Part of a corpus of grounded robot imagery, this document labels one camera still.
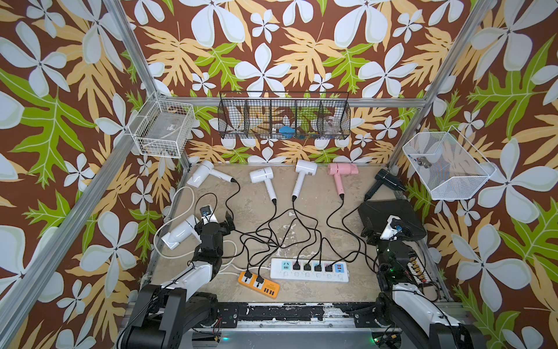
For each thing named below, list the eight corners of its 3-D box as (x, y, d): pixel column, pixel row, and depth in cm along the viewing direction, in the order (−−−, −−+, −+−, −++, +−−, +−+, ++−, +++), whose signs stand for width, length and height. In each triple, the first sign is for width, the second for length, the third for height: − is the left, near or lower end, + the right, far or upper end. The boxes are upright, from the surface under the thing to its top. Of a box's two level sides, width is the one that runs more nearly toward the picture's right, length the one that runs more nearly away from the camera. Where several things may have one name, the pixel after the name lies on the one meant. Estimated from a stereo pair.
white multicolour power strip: (270, 279, 84) (269, 276, 80) (271, 261, 88) (271, 257, 85) (346, 283, 83) (349, 280, 79) (344, 265, 87) (347, 261, 84)
